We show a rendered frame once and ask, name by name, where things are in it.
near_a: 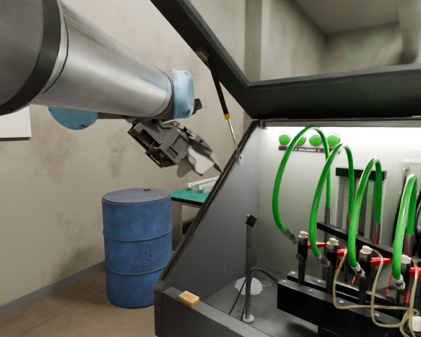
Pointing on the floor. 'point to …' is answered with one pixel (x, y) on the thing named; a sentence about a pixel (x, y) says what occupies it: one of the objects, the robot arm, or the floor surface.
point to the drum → (135, 243)
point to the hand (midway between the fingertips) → (210, 168)
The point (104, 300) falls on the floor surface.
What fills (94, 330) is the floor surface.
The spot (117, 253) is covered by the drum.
